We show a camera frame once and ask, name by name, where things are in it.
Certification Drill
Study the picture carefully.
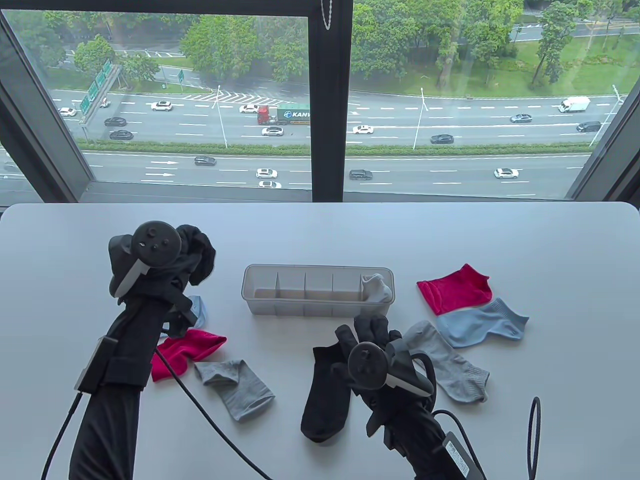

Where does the thin black cable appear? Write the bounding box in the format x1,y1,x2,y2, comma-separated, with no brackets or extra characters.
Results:
432,396,542,480
41,347,275,480

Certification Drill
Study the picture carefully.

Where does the grey sock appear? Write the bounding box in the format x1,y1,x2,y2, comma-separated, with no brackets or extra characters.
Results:
194,359,276,422
402,320,491,404

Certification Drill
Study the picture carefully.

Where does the black sock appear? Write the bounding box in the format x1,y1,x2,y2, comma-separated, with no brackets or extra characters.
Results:
300,343,353,443
176,224,218,287

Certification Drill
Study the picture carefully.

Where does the grey handheld controller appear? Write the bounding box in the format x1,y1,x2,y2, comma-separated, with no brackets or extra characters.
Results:
108,221,183,300
347,341,434,399

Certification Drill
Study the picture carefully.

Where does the dark window frame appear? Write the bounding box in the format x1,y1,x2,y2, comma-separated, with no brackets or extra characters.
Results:
0,0,640,203

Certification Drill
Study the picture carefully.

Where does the clear plastic divided organizer box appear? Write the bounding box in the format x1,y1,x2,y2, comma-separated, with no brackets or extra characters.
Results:
241,264,396,319

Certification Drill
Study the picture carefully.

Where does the green road sign gantry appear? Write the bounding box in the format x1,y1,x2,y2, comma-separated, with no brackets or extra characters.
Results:
77,59,123,126

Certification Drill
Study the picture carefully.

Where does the person's left hand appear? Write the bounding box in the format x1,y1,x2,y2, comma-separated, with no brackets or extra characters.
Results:
119,232,206,313

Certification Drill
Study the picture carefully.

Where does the person's right forearm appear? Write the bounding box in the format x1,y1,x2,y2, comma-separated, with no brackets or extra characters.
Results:
380,407,458,480

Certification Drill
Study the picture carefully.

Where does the red sock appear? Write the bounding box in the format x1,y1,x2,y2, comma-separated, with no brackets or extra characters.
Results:
151,329,227,383
416,263,493,317

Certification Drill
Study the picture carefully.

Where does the black box with white label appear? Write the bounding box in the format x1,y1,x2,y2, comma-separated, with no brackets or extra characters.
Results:
442,431,487,480
74,335,119,394

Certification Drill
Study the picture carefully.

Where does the person's right hand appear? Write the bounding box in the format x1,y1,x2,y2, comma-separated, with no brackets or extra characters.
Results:
332,315,437,437

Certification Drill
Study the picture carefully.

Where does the person's left forearm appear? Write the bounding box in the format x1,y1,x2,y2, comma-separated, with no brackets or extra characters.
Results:
67,299,168,480

